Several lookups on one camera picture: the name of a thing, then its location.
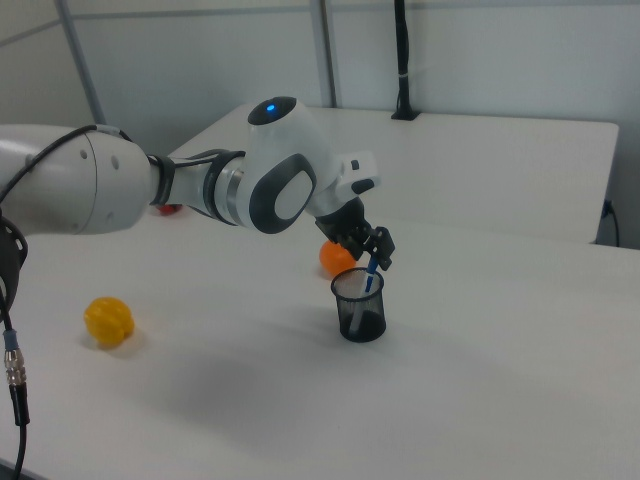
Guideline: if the black camera stand pole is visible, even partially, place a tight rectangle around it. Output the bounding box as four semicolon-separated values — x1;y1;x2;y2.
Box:
390;0;421;122

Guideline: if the white marker pen blue cap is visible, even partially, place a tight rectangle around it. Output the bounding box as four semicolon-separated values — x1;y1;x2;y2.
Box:
349;254;379;335

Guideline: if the yellow bell pepper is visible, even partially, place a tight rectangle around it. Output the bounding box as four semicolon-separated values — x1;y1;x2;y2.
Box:
83;296;136;346

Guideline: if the grey partition frame post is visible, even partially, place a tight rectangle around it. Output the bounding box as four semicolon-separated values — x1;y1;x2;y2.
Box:
314;0;344;109
58;0;109;126

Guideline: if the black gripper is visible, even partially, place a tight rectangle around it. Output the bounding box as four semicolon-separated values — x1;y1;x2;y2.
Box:
314;198;398;272

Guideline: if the orange mandarin fruit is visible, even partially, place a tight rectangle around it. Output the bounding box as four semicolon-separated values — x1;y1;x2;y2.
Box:
319;240;358;279

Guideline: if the black wall cable with plug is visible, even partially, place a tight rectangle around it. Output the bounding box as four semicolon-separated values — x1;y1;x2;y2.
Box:
601;199;622;247

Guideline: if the black arm cable with connector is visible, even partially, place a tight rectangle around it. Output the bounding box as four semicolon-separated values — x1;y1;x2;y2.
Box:
0;124;134;480

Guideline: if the black mesh pen cup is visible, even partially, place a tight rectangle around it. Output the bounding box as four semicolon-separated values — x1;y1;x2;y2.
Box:
330;267;388;343

